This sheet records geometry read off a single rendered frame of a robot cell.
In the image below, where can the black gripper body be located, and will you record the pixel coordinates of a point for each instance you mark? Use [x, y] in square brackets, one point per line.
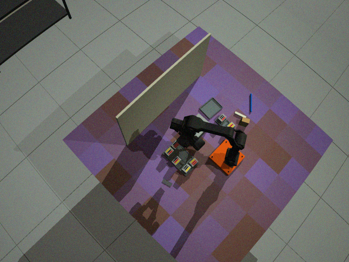
[198, 142]

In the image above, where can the cream flat panel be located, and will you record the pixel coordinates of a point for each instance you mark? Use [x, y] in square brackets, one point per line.
[162, 92]

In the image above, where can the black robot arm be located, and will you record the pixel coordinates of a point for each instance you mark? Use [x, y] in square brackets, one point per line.
[192, 124]

